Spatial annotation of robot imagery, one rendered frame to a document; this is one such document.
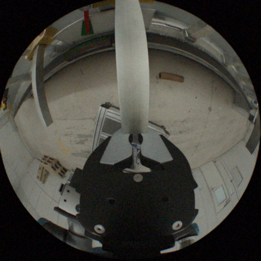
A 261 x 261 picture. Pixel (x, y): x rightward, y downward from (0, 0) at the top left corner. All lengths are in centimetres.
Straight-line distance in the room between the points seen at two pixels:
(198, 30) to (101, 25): 27
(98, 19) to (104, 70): 81
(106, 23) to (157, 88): 86
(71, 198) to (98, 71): 106
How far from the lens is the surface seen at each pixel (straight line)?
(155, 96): 99
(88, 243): 49
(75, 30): 30
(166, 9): 53
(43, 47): 33
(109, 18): 27
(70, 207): 29
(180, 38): 35
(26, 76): 61
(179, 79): 103
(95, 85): 103
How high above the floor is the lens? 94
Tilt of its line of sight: 59 degrees down
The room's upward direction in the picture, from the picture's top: 178 degrees counter-clockwise
